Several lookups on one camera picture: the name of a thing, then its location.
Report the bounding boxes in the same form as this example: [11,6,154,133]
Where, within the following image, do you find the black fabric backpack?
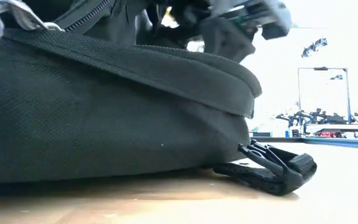
[0,0,318,197]

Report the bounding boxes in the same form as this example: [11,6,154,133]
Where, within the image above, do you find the red black jobsite radio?
[314,131,343,139]

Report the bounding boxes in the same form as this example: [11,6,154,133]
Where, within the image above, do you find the background work table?
[303,123,358,135]

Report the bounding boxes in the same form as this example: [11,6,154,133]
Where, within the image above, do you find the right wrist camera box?
[211,0,293,40]

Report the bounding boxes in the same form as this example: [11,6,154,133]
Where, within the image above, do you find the background black metal frame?
[296,66,351,125]

